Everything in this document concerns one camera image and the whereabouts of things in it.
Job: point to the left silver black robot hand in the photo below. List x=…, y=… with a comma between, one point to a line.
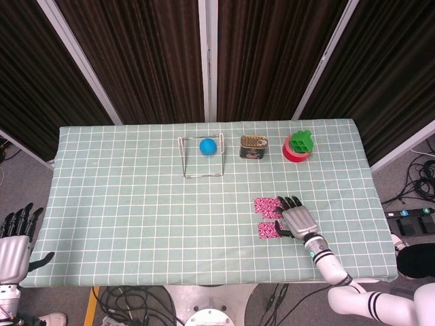
x=13, y=254

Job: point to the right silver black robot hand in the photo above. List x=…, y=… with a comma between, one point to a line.
x=300, y=222

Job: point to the pink patterned pad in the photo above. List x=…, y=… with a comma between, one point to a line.
x=265, y=207
x=268, y=230

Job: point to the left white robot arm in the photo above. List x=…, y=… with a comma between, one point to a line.
x=8, y=299

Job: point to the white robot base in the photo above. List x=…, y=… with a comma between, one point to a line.
x=210, y=295

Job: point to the red tape roll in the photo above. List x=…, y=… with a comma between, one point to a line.
x=292, y=157

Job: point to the white shoe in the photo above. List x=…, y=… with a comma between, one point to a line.
x=52, y=320
x=396, y=241

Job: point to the green plastic grid block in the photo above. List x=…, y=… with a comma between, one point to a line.
x=299, y=136

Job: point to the yellow floor tape strip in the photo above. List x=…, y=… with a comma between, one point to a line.
x=91, y=305

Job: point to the dark green meat can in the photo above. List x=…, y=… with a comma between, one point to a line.
x=253, y=142

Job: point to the black foot pedal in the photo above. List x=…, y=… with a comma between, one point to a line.
x=407, y=227
x=427, y=225

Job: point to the blue ball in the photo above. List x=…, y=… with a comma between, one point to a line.
x=208, y=147

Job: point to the black fabric mass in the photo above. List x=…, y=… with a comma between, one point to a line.
x=418, y=261

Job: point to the green checked tablecloth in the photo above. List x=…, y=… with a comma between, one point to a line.
x=136, y=220

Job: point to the dark brown curtain panel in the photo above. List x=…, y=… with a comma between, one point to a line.
x=40, y=85
x=142, y=61
x=272, y=57
x=391, y=68

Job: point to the white partition base rail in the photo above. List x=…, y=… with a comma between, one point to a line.
x=27, y=149
x=404, y=146

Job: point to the white partition post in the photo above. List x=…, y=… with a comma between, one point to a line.
x=208, y=51
x=326, y=60
x=83, y=66

